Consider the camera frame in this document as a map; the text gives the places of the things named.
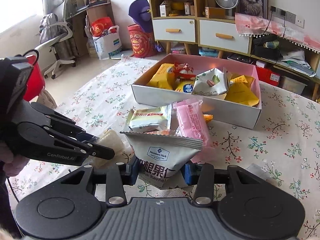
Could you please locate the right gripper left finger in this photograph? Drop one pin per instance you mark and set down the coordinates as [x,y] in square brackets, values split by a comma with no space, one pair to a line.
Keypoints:
[114,178]

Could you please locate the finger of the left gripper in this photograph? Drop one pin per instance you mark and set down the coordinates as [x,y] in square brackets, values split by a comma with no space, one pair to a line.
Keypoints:
[63,124]
[46,144]

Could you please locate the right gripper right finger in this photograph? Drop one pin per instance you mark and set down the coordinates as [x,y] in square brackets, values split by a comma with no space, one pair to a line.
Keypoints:
[206,178]

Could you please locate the clear rice cracker packet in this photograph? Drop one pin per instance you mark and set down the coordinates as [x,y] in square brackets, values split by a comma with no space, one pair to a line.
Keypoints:
[108,138]

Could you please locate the white Members Mark nut bag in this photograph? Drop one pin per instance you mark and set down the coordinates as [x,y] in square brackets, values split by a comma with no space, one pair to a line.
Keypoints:
[162,156]

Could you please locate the pale green cake packet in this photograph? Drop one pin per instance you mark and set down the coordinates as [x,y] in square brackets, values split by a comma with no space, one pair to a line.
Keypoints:
[149,119]

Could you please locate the red white candy packet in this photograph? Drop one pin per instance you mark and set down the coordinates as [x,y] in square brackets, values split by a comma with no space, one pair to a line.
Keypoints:
[184,71]

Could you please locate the silver foil snack packet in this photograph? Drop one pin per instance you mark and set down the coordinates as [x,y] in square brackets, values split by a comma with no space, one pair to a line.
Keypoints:
[258,171]

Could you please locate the left hand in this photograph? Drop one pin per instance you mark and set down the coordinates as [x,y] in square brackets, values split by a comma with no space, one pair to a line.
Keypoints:
[13,164]

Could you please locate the red chair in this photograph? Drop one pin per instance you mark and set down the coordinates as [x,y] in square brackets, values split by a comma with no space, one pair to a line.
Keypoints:
[35,84]

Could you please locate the pink snack packet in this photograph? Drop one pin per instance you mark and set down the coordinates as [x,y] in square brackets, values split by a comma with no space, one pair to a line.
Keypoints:
[192,124]

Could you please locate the orange small snack packet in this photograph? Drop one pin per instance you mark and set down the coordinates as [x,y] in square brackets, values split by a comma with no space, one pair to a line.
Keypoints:
[208,118]

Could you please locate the white office chair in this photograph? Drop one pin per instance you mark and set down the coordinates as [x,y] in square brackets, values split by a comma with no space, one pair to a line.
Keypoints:
[54,29]

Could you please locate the floral tablecloth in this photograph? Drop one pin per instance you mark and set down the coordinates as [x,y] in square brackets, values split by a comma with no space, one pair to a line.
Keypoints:
[284,142]

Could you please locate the yellow snack packet right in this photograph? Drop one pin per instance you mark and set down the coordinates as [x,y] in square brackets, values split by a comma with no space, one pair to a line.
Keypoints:
[240,90]

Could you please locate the yellow snack packet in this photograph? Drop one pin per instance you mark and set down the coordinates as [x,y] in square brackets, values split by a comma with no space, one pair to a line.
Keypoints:
[164,78]
[240,90]

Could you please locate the pink white cardboard box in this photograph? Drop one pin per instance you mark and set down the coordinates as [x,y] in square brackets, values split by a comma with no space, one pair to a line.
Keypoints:
[222,110]

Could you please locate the white green pistachio packet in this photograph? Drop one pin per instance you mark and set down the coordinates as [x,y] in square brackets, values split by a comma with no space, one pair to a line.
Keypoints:
[213,82]

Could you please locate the white shopping bag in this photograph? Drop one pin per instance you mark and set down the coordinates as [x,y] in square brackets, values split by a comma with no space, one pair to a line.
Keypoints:
[108,44]

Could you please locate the yellow snack packet left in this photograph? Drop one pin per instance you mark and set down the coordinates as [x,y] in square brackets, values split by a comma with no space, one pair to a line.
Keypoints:
[164,78]

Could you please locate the red storage box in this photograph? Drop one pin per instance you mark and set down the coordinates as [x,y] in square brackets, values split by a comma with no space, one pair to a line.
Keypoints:
[268,76]

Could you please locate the red cartoon bucket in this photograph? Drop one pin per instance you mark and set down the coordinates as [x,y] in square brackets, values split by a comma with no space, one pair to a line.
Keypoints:
[143,44]

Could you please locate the wooden desk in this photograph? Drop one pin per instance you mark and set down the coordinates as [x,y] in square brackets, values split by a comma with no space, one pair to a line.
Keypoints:
[82,12]

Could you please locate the low wooden tv bench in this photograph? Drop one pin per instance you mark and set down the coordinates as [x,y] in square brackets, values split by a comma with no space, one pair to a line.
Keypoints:
[290,59]

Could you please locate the purple plush toy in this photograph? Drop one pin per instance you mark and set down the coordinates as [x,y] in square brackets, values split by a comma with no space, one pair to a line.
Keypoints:
[139,11]

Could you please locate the pink floral cloth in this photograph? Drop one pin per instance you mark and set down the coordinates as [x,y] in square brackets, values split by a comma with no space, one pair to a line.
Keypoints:
[247,25]

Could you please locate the white wooden drawer cabinet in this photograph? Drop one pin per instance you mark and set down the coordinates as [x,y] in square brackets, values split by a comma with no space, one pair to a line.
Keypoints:
[215,33]

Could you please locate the brown cardboard box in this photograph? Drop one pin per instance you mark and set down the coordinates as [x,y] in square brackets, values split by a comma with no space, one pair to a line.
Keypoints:
[212,12]

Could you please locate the wall power outlets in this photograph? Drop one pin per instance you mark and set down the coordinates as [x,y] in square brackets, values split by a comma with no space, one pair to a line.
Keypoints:
[287,16]

